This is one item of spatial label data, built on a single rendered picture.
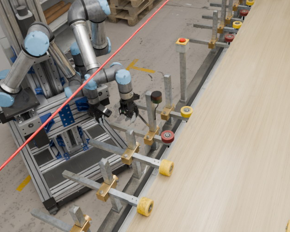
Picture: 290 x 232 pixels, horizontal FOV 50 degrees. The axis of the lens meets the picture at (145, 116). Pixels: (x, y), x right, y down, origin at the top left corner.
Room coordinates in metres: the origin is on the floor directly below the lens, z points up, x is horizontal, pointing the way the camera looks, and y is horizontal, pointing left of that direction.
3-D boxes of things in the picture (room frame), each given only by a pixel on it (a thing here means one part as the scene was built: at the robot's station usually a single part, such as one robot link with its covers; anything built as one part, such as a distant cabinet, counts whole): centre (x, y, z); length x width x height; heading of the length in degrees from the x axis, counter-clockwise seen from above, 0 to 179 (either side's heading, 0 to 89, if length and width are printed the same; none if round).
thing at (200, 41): (2.44, -0.64, 0.81); 0.43 x 0.03 x 0.04; 58
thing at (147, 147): (1.42, -0.04, 0.75); 0.26 x 0.01 x 0.10; 148
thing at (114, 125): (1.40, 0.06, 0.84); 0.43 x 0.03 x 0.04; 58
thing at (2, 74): (1.65, 0.82, 1.21); 0.13 x 0.12 x 0.14; 4
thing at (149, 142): (1.36, -0.03, 0.85); 0.13 x 0.06 x 0.05; 148
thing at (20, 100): (1.65, 0.82, 1.09); 0.15 x 0.15 x 0.10
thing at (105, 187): (0.94, 0.24, 0.95); 0.13 x 0.06 x 0.05; 148
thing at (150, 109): (1.38, -0.04, 0.93); 0.03 x 0.03 x 0.48; 58
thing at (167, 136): (1.29, -0.12, 0.85); 0.08 x 0.08 x 0.11
